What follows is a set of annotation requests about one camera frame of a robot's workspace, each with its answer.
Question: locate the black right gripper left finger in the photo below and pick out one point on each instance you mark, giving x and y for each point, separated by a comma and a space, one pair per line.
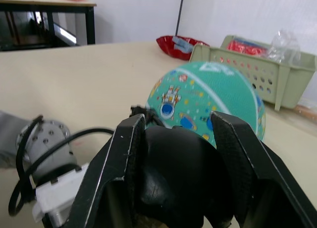
99, 176

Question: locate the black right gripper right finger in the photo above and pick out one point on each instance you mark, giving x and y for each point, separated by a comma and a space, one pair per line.
260, 178

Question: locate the teal printed rubber ball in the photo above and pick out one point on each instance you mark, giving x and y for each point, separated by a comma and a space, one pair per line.
203, 94

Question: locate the pale green perforated basket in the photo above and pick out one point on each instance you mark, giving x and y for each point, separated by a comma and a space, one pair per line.
284, 84

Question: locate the red flat packet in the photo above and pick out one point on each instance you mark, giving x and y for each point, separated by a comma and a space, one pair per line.
246, 48

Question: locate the clear crumpled plastic bag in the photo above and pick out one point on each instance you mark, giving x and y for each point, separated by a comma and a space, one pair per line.
284, 47

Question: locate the red plastic bowl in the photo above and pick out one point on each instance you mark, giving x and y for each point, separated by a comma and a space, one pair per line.
168, 48

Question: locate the black framed wooden table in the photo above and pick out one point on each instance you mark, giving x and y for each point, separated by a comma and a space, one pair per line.
90, 22

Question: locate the grey blue plastic parts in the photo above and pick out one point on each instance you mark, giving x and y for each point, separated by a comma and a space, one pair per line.
182, 44

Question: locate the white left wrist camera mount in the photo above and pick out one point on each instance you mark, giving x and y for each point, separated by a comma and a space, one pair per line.
59, 190

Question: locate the black frame pole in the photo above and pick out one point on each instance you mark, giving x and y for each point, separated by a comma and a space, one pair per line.
180, 12

